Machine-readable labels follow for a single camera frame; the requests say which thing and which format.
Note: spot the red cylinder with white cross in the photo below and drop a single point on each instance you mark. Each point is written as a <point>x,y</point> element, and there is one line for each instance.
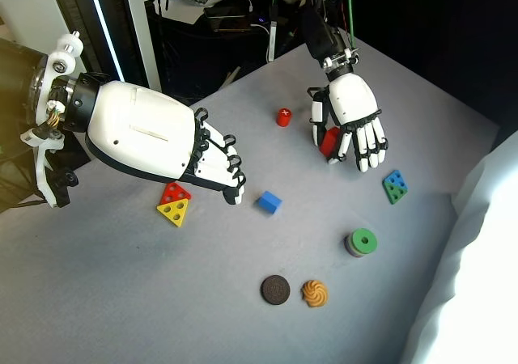
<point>284,118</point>

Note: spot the black box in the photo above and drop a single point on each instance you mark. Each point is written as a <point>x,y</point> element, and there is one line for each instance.
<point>226,14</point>

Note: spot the white curtain sheet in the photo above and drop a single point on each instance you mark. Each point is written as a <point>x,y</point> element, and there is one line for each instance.
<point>477,279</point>

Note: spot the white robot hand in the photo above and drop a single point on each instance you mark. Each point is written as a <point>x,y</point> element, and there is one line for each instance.
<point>354,99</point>
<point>141,129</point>

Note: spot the blue cube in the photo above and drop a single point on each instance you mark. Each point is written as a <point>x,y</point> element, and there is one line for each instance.
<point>268,201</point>

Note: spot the blue triangle piece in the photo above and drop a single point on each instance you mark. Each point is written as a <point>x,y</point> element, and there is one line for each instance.
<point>393,174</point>

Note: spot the red rectangular block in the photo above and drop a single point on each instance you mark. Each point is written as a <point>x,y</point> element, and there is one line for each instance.
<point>328,141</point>

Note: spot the light wooden stick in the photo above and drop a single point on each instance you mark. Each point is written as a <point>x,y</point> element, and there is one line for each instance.
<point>230,79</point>

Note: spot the tan swirl butter cookie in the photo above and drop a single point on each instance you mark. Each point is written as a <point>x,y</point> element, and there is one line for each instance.
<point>315,293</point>

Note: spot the red triangle piece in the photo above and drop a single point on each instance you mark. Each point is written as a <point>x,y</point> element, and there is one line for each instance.
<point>166,197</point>

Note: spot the grey tablecloth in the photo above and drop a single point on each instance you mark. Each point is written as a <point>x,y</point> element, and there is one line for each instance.
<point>162,279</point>

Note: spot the dark chocolate sandwich cookie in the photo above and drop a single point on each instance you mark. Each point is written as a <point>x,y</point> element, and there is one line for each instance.
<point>275,289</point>

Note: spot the yellow triangle block with holes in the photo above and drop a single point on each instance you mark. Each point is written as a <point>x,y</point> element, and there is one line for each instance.
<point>170,213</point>

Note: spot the green triangle block with holes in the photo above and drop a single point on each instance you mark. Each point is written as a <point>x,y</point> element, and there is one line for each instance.
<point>389,196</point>

